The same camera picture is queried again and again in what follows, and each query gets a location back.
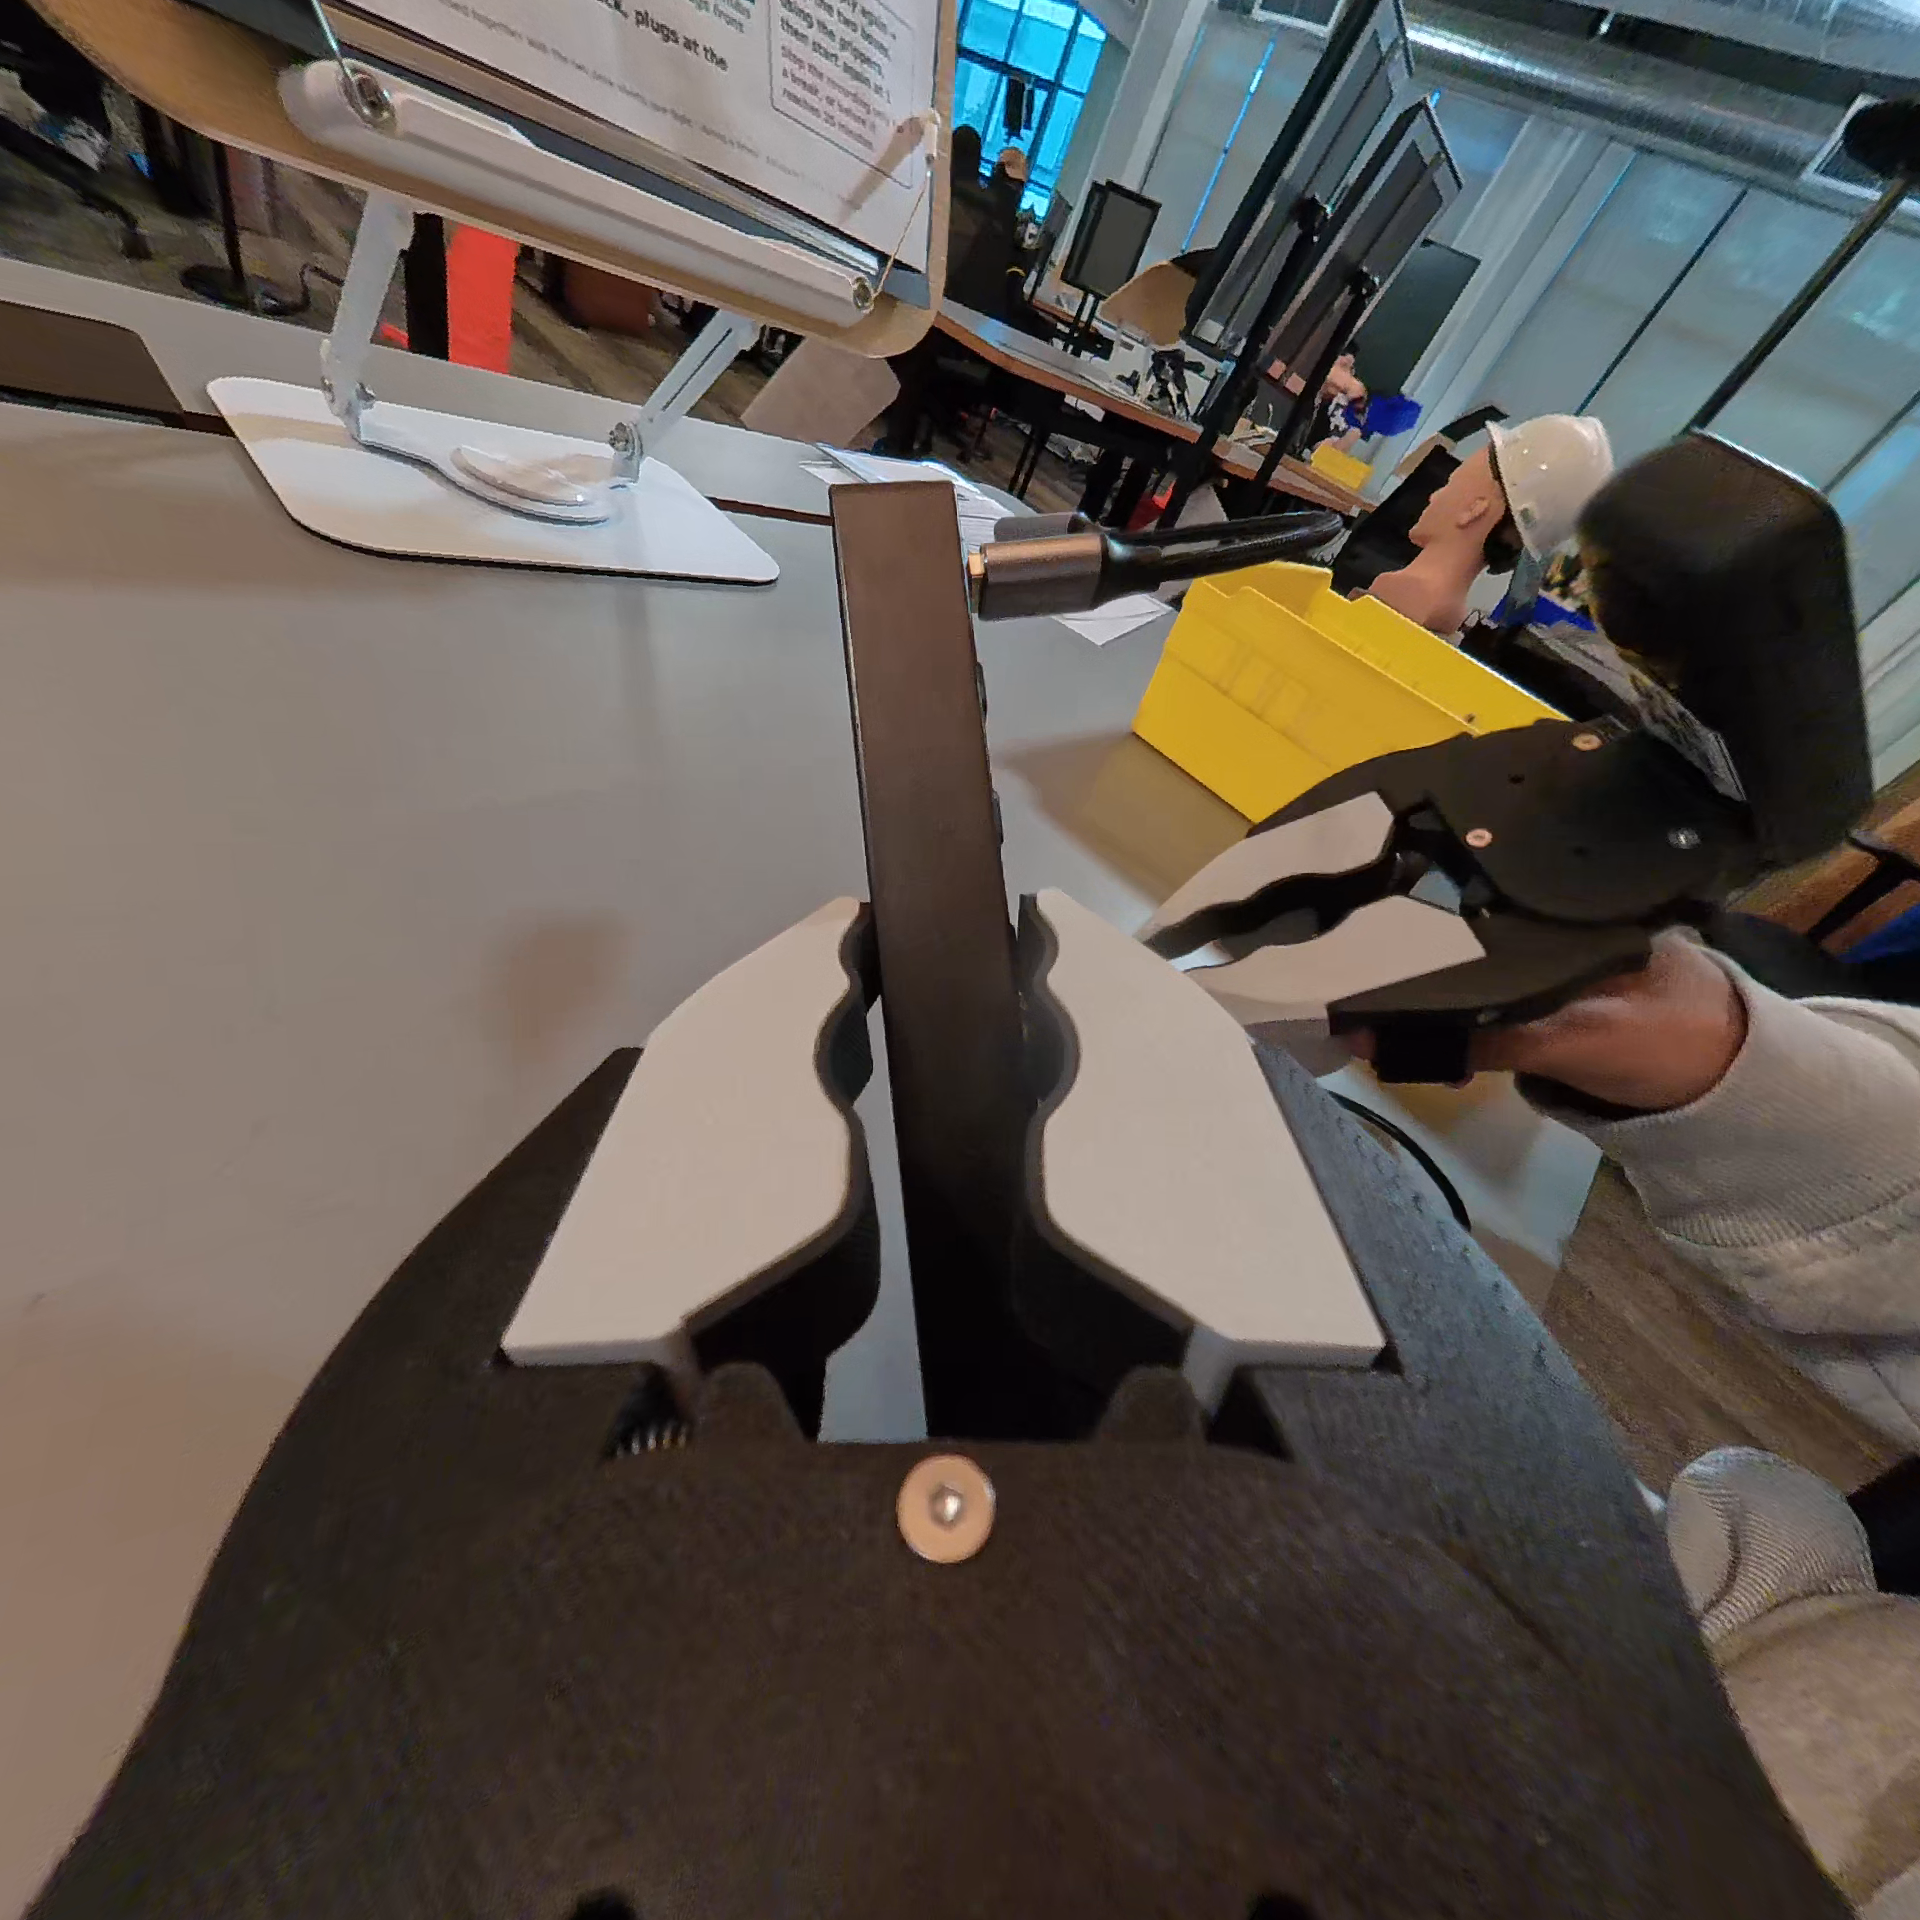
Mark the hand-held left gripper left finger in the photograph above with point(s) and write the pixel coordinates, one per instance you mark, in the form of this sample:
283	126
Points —
705	1169

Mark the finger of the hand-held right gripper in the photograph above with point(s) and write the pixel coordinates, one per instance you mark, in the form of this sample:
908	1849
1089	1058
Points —
1295	845
1350	969

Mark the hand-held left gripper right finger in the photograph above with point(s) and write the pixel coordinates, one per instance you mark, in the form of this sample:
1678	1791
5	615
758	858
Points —
1186	1169

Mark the black usb hub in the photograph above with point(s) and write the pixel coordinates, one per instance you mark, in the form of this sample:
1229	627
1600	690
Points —
919	749

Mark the person's left forearm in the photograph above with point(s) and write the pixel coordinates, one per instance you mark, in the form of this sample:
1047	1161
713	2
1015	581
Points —
1783	1648

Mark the person's right hand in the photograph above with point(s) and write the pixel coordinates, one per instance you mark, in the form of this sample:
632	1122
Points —
1635	1036

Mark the yellow plastic bin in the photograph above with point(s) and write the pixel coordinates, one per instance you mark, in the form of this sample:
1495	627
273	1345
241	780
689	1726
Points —
1279	704

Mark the white hard hat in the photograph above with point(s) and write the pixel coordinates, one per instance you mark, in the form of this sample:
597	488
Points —
1555	460

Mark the printed paper sheet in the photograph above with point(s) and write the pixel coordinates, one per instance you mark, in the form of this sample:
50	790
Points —
1124	615

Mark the mannequin head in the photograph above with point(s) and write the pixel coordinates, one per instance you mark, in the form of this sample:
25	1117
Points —
1447	505

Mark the black floor lamp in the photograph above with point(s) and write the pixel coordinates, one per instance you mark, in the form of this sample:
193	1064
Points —
1885	138

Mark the black monitors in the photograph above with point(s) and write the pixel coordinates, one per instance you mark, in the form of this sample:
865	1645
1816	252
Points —
1350	225

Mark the white document stand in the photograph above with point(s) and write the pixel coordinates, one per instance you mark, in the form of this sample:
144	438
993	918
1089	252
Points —
449	505

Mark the printed instruction sheet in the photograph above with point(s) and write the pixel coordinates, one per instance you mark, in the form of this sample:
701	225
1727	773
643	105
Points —
678	94

